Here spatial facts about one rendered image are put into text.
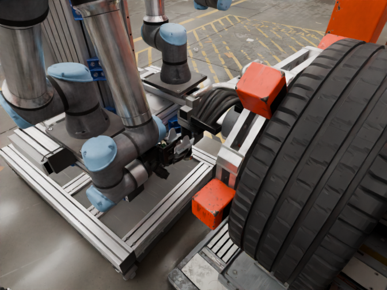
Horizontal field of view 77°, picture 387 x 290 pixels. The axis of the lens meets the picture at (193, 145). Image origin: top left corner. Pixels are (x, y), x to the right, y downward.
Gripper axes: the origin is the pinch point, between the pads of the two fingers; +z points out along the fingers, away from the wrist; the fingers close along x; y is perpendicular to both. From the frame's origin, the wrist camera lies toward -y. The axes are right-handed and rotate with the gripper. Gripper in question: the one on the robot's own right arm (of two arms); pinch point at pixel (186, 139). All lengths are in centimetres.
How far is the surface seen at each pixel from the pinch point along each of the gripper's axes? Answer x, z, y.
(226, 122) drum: -8.5, 10.8, 4.8
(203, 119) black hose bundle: -10.4, -4.9, 15.5
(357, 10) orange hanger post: -25, 63, 32
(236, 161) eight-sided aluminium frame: -24.8, -10.9, 13.9
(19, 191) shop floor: 118, -43, -83
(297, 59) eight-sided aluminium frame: -23.4, 17.2, 28.4
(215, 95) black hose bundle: -10.5, -0.1, 20.7
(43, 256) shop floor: 60, -54, -83
